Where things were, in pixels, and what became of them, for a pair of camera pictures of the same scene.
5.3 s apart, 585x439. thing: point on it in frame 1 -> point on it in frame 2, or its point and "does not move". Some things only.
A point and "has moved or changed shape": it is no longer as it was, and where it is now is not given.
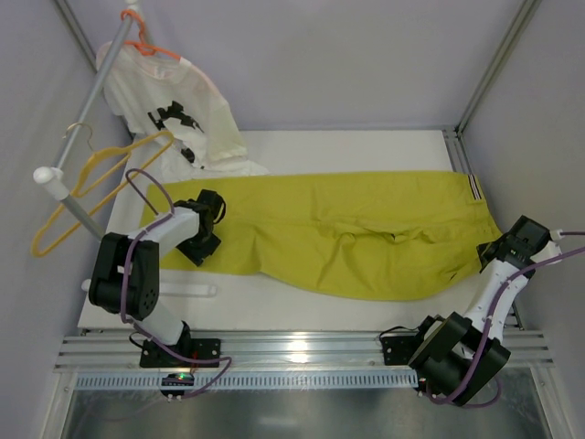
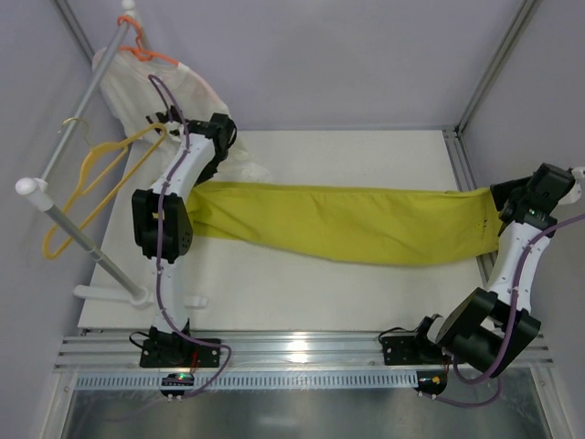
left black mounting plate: x=154 y=356 does not move
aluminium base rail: x=272 y=352 does not move
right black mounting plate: x=398 y=349 does not move
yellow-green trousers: x=366 y=236 has moved or changed shape
